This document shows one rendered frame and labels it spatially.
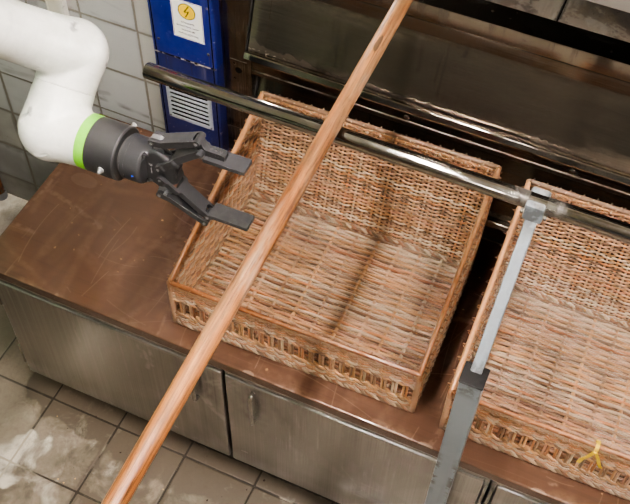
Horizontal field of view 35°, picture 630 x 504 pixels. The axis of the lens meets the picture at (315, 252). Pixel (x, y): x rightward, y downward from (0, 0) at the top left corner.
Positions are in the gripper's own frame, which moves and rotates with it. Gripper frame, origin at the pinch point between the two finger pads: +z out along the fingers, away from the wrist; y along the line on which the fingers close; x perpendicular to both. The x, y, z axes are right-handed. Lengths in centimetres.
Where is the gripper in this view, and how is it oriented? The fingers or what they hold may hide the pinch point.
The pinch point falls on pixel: (243, 194)
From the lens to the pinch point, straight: 155.2
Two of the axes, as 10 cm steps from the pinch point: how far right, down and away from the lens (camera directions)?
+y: -0.2, 5.9, 8.0
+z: 9.2, 3.3, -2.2
